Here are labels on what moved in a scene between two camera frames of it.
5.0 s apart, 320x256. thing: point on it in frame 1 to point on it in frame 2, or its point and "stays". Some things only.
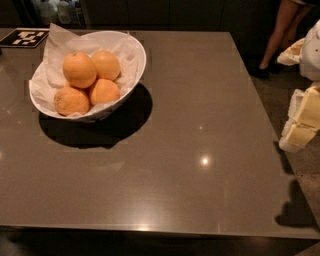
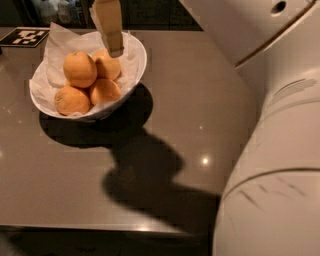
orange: x=79 y=70 stays
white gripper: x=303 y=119 to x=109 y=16
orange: x=104 y=91 stays
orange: x=68 y=100 stays
